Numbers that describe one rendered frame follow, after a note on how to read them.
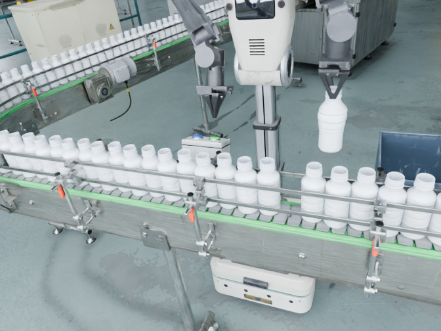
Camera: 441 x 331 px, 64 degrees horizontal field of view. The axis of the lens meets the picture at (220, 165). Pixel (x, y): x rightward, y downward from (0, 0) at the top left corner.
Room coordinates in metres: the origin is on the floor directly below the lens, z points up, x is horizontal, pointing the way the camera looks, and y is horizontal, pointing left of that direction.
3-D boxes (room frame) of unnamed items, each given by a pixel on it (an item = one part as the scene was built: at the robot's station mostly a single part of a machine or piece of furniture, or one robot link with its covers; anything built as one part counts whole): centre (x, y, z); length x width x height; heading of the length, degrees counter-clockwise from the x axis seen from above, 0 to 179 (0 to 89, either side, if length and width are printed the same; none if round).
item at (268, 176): (0.75, -0.12, 1.08); 0.06 x 0.06 x 0.17
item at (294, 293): (1.40, -0.23, 0.24); 0.68 x 0.53 x 0.41; 155
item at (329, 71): (0.79, -0.30, 1.34); 0.07 x 0.07 x 0.09; 63
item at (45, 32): (4.96, 1.67, 0.59); 1.10 x 0.62 x 1.18; 137
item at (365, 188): (0.65, -0.33, 1.08); 0.06 x 0.06 x 0.17
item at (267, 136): (1.41, -0.23, 0.74); 0.11 x 0.11 x 0.40; 65
